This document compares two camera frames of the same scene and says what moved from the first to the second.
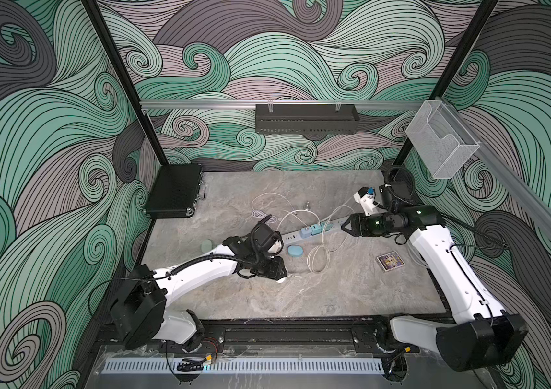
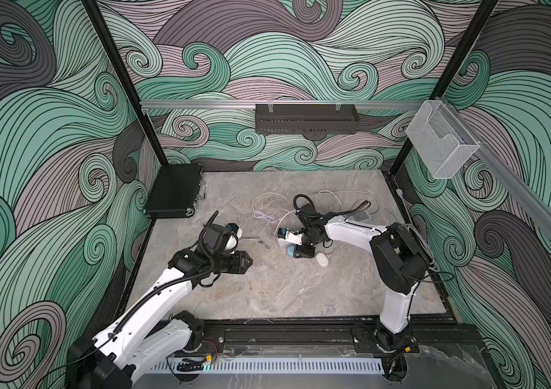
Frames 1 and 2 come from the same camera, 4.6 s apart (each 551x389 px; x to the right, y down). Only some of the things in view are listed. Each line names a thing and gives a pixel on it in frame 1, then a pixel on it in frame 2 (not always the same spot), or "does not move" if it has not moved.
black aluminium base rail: [300, 338] does not move
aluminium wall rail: [275, 103] does not move
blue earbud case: [295, 250] does not move
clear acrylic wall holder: [442, 141] does not move
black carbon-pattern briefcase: [176, 190] does not move
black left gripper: [275, 274] → [238, 266]
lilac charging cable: [259, 214] does not move
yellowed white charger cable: [318, 258] → [378, 206]
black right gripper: [358, 226] → [301, 251]
